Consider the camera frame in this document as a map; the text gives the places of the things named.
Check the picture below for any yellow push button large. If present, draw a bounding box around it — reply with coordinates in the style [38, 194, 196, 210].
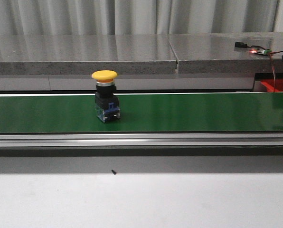
[92, 70, 120, 123]

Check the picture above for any small green circuit board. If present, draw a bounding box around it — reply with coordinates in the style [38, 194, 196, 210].
[250, 48, 272, 56]

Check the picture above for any red plastic bin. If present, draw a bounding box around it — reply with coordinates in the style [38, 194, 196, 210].
[261, 79, 283, 92]

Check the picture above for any black connector plug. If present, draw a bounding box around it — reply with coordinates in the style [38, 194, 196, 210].
[235, 42, 249, 48]

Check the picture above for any green conveyor belt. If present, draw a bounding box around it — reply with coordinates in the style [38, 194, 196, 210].
[0, 93, 283, 133]

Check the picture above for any grey stone countertop left slab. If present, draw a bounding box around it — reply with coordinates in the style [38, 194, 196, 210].
[0, 35, 177, 75]

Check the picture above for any grey pleated curtain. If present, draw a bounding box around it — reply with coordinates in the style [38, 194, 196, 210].
[0, 0, 283, 35]

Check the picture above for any red brown wire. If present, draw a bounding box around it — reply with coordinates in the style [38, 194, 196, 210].
[268, 50, 283, 94]

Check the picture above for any aluminium conveyor frame rail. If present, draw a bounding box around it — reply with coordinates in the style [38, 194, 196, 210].
[0, 132, 283, 149]

